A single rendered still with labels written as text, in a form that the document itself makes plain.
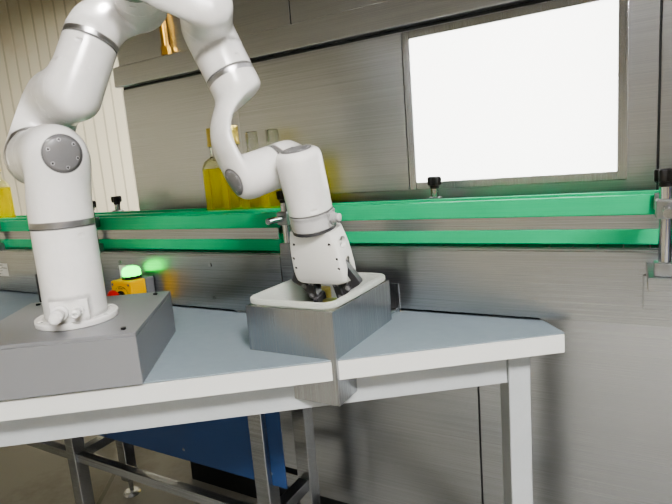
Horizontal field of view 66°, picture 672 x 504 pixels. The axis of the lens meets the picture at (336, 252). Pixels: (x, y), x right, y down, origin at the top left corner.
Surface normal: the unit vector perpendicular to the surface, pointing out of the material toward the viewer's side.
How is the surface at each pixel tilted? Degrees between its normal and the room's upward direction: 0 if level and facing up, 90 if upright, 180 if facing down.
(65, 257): 91
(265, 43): 90
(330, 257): 105
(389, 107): 90
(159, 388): 90
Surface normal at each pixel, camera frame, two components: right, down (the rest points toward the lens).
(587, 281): -0.49, 0.18
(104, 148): 0.11, 0.15
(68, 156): 0.77, 0.14
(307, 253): -0.43, 0.45
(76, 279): 0.58, 0.11
